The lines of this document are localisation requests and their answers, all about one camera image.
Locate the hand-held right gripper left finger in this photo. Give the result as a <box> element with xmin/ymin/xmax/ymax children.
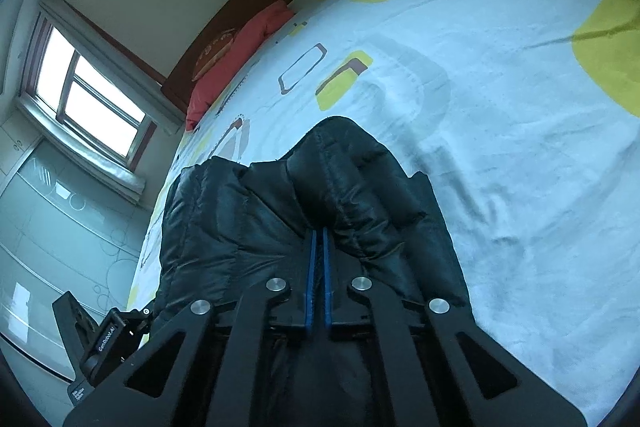
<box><xmin>62</xmin><ymin>227</ymin><xmax>321</xmax><ymax>427</ymax></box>

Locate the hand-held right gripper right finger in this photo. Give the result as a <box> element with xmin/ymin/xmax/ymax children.
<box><xmin>321</xmin><ymin>227</ymin><xmax>586</xmax><ymax>427</ymax></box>

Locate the black puffer jacket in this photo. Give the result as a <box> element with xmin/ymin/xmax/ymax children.
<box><xmin>150</xmin><ymin>117</ymin><xmax>473</xmax><ymax>427</ymax></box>

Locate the frosted glass wardrobe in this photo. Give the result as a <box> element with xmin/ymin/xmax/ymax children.
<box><xmin>0</xmin><ymin>109</ymin><xmax>151</xmax><ymax>383</ymax></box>

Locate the bed with patterned sheet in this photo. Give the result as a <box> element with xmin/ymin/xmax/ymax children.
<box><xmin>127</xmin><ymin>0</ymin><xmax>640</xmax><ymax>427</ymax></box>

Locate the red pillow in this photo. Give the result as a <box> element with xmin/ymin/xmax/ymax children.
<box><xmin>185</xmin><ymin>1</ymin><xmax>296</xmax><ymax>132</ymax></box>

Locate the sliding glass window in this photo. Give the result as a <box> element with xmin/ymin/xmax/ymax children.
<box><xmin>22</xmin><ymin>14</ymin><xmax>153</xmax><ymax>170</ymax></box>

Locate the brown patterned pillow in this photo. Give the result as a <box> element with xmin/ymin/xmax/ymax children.
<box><xmin>191</xmin><ymin>28</ymin><xmax>240</xmax><ymax>82</ymax></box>

